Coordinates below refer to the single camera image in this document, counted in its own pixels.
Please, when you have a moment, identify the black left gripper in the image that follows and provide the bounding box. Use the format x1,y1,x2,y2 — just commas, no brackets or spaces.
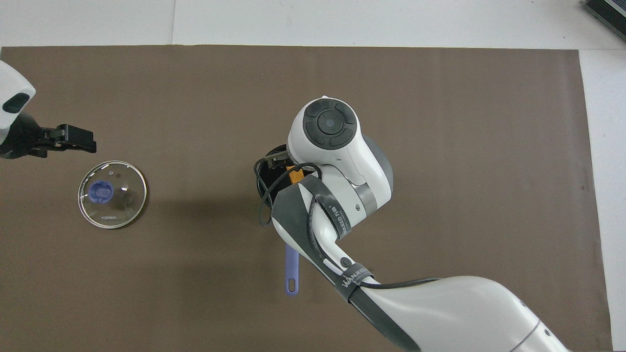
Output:
0,112,97,160

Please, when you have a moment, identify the glass lid with purple knob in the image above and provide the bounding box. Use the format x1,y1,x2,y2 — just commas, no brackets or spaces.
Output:
77,160,148,230

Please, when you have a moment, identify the brown table mat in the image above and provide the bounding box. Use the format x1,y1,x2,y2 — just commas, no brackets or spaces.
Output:
0,45,613,352

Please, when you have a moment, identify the black ribbed device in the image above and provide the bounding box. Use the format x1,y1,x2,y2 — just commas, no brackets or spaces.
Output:
582,0,626,42

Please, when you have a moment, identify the dark saucepan with purple handle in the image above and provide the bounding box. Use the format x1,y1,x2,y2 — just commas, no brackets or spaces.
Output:
255,143,301,297

